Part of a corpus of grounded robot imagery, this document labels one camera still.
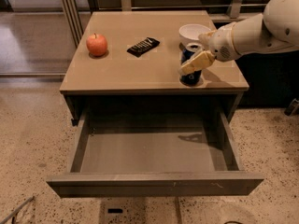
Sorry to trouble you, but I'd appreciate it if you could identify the white ceramic bowl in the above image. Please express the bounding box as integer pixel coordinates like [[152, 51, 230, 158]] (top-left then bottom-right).
[[178, 23, 211, 46]]

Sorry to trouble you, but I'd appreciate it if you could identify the grey rod on floor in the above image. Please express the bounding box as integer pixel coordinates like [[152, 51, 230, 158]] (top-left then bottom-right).
[[0, 196, 35, 224]]

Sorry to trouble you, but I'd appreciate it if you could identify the red apple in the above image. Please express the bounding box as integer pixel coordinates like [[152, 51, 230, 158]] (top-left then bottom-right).
[[86, 34, 107, 57]]

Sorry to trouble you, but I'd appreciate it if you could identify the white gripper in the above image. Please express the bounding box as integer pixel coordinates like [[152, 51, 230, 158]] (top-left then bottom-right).
[[178, 22, 241, 76]]

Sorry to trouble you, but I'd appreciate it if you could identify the metal window frame post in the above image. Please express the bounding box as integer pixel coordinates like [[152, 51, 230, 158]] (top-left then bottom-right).
[[61, 0, 83, 47]]

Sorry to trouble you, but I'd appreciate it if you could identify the blue pepsi can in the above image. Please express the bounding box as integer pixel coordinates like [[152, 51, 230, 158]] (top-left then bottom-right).
[[179, 43, 203, 86]]

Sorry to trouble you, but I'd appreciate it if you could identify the open grey top drawer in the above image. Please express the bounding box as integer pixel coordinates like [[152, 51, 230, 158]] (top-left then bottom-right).
[[47, 110, 263, 198]]

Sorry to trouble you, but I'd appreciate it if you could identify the grey drawer cabinet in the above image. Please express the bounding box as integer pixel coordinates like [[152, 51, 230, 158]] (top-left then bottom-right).
[[60, 11, 249, 119]]

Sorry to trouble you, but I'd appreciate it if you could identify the black snack bar packet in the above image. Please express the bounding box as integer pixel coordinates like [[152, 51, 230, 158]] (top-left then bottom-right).
[[127, 37, 160, 57]]

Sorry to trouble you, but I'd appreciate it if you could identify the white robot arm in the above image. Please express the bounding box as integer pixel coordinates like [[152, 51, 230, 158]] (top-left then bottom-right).
[[178, 0, 299, 76]]

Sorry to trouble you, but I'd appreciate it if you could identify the metal floor outlet plate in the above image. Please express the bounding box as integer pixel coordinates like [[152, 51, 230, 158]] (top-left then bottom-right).
[[99, 198, 146, 224]]

